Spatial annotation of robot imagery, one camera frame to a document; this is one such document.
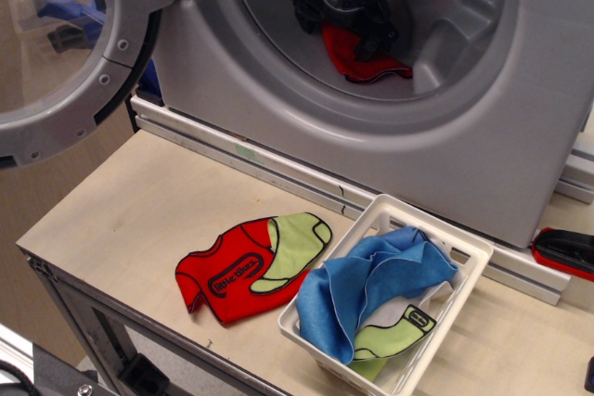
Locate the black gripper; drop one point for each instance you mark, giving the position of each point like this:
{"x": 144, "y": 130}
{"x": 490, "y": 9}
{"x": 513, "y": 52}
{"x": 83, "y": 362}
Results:
{"x": 368, "y": 19}

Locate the red cloth with black trim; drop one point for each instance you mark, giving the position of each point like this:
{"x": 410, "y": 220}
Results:
{"x": 341, "y": 44}

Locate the grey toy washing machine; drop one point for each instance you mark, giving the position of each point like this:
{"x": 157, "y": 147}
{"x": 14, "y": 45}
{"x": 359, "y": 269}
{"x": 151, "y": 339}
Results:
{"x": 479, "y": 135}

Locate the green toy sock cloth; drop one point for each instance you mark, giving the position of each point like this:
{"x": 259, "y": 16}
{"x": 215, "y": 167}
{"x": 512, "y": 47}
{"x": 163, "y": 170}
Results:
{"x": 296, "y": 240}

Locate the blue cloth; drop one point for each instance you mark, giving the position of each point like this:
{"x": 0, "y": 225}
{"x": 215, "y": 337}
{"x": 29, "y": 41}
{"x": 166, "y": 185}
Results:
{"x": 330, "y": 301}

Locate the blue object behind door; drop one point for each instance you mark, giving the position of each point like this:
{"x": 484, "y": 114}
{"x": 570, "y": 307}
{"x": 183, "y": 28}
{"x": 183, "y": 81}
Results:
{"x": 83, "y": 22}

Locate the grey round washer door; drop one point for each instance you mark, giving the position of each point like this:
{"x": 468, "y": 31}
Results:
{"x": 66, "y": 65}

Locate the red toy shirt cloth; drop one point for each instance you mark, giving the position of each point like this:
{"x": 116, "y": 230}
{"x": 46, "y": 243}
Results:
{"x": 230, "y": 276}

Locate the white cloth in basket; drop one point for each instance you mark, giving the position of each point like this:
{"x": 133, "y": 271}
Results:
{"x": 408, "y": 268}

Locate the green sock cloth in basket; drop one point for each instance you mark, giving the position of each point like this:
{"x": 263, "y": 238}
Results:
{"x": 378, "y": 342}

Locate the red black clamp tool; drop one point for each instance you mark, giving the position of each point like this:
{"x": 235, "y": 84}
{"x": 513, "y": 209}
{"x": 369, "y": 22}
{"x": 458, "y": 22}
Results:
{"x": 565, "y": 251}

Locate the white aluminium rail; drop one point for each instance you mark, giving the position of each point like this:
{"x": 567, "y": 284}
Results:
{"x": 512, "y": 267}

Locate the grey table frame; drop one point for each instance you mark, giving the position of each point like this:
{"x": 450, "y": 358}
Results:
{"x": 102, "y": 325}

